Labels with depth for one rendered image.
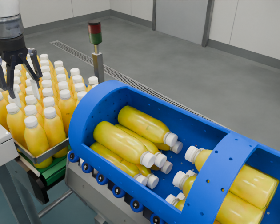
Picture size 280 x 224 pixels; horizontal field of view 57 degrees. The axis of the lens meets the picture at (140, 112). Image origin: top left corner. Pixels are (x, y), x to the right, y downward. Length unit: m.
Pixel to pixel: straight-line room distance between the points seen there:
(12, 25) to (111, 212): 0.63
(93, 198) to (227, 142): 0.53
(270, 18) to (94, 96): 3.49
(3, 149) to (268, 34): 3.70
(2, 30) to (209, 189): 0.67
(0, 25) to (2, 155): 0.39
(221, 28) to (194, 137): 3.66
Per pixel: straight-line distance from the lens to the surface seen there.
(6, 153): 0.93
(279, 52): 4.10
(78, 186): 0.99
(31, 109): 0.98
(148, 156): 0.70
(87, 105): 0.75
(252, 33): 4.19
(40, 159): 0.98
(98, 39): 1.32
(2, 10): 0.82
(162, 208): 0.63
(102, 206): 0.93
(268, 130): 2.86
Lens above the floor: 1.62
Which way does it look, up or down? 35 degrees down
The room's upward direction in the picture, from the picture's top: straight up
